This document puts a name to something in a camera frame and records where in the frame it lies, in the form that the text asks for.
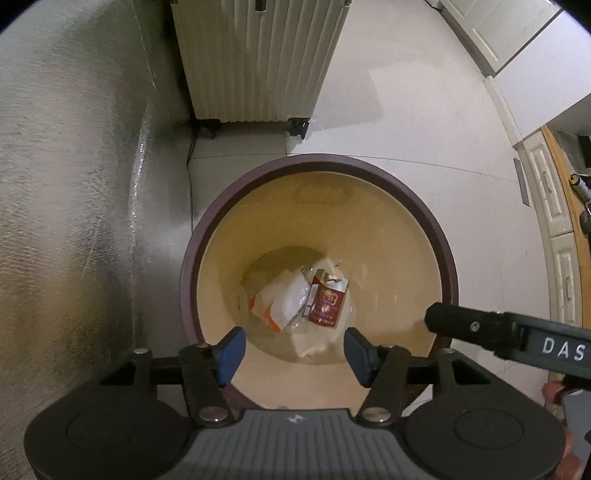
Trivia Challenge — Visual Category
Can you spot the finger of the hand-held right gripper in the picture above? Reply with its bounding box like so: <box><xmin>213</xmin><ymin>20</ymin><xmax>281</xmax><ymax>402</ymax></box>
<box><xmin>425</xmin><ymin>302</ymin><xmax>525</xmax><ymax>359</ymax></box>

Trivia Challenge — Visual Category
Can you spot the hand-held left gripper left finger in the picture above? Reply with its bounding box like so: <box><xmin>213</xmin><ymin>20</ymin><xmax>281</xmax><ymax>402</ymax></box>
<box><xmin>99</xmin><ymin>327</ymin><xmax>247</xmax><ymax>428</ymax></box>

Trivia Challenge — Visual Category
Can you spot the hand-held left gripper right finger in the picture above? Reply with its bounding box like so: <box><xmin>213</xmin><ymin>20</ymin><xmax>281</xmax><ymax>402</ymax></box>
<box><xmin>344</xmin><ymin>327</ymin><xmax>492</xmax><ymax>428</ymax></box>

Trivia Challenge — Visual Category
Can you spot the brown-rimmed cream trash bin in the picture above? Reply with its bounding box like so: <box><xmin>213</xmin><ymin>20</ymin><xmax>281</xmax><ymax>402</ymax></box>
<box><xmin>179</xmin><ymin>154</ymin><xmax>460</xmax><ymax>416</ymax></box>

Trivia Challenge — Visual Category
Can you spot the person's right hand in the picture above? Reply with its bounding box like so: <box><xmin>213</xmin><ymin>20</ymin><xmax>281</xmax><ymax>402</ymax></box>
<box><xmin>542</xmin><ymin>382</ymin><xmax>565</xmax><ymax>408</ymax></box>

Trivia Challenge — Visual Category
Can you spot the crumpled white paper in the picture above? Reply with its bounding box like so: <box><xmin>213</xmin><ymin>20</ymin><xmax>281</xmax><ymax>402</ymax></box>
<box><xmin>291</xmin><ymin>318</ymin><xmax>348</xmax><ymax>359</ymax></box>

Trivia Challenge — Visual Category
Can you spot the red cigarette pack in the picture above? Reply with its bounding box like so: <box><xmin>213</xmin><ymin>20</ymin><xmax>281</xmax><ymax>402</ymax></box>
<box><xmin>302</xmin><ymin>269</ymin><xmax>348</xmax><ymax>328</ymax></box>

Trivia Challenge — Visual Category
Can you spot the white and orange wrapper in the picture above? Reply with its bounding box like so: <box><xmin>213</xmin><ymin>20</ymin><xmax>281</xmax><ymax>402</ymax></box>
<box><xmin>249</xmin><ymin>269</ymin><xmax>312</xmax><ymax>334</ymax></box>

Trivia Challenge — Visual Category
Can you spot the white drawer cabinet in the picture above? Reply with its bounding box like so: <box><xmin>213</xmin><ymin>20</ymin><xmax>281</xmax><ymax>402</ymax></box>
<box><xmin>482</xmin><ymin>74</ymin><xmax>581</xmax><ymax>325</ymax></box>

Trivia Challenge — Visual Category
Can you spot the wooden countertop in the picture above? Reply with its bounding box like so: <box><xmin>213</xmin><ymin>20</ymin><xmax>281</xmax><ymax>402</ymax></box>
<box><xmin>540</xmin><ymin>124</ymin><xmax>591</xmax><ymax>329</ymax></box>

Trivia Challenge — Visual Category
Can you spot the white ribbed suitcase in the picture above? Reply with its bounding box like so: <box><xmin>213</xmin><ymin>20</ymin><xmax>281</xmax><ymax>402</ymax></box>
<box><xmin>170</xmin><ymin>0</ymin><xmax>352</xmax><ymax>137</ymax></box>

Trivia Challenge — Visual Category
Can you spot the white panelled door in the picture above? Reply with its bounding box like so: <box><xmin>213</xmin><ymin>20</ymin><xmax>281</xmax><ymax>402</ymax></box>
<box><xmin>436</xmin><ymin>0</ymin><xmax>568</xmax><ymax>77</ymax></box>

